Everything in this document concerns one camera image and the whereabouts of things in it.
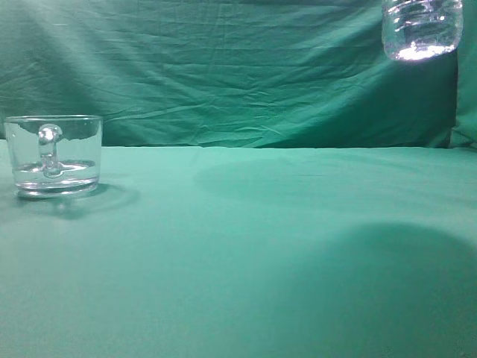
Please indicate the clear glass mug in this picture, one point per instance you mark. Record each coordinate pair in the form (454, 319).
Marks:
(56, 155)

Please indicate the green backdrop cloth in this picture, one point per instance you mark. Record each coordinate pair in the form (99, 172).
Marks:
(262, 74)

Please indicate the clear plastic water bottle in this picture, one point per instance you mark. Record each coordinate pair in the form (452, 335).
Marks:
(415, 30)

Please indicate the green table cloth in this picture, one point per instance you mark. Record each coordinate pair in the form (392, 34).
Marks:
(236, 252)

